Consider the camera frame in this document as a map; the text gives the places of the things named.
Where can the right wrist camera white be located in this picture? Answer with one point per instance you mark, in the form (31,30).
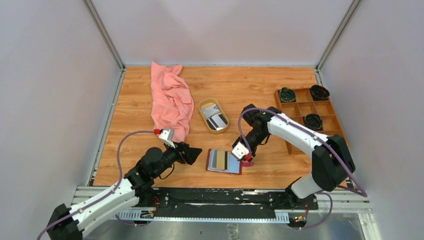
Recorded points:
(240,151)

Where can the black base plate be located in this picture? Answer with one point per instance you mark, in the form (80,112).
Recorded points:
(222,203)

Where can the grey striped credit card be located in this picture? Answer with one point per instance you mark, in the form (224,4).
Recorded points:
(217,122)

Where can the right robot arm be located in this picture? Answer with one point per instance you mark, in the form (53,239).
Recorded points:
(331,161)

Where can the black round cap top right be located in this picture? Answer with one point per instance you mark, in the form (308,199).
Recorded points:
(319,93)

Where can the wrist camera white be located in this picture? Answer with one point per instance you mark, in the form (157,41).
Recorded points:
(166,136)
(240,151)

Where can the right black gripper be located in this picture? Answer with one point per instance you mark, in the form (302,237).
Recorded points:
(238,140)

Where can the black round cap middle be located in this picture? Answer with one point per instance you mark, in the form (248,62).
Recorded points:
(313,121)

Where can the white VIP card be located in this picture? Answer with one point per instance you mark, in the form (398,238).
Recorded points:
(210,110)

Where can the pink cloth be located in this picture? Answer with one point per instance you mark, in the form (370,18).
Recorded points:
(172,101)

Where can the black green round cap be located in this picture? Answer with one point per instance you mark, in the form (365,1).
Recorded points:
(287,95)

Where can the yellow oval tray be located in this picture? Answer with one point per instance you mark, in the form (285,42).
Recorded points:
(207,102)

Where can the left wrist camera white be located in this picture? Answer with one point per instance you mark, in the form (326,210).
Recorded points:
(166,136)

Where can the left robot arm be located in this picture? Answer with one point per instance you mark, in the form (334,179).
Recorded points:
(136,186)

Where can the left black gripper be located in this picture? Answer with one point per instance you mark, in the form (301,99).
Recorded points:
(189,155)

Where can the aluminium frame rail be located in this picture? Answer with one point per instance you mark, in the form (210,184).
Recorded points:
(336,202)

